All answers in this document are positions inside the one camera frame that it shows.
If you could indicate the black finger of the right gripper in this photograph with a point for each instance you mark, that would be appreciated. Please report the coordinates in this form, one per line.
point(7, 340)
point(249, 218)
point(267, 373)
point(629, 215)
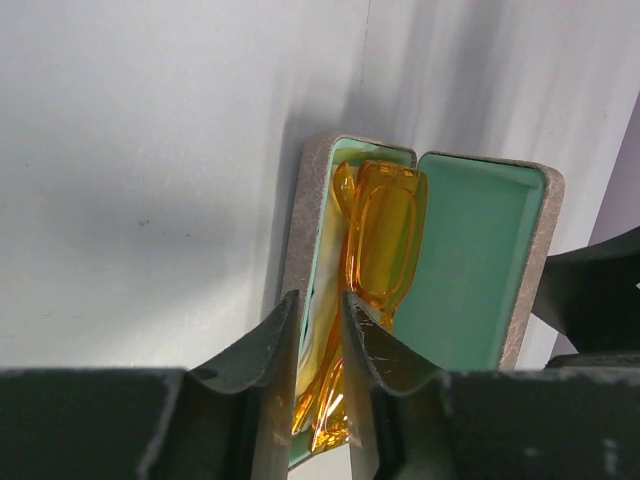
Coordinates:
point(591, 295)

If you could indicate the yellow sunglasses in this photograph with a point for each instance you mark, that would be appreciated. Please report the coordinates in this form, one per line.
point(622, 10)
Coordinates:
point(384, 208)

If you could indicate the grey glasses case green lining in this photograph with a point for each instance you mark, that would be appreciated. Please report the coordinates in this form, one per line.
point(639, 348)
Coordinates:
point(487, 233)

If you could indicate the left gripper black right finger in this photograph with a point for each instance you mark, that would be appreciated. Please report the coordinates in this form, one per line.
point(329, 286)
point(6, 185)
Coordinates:
point(409, 419)

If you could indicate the light blue cleaning cloth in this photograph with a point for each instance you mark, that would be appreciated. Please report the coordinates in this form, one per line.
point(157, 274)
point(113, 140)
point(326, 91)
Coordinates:
point(323, 303)

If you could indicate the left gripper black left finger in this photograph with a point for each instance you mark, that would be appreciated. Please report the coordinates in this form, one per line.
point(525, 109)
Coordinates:
point(229, 418)

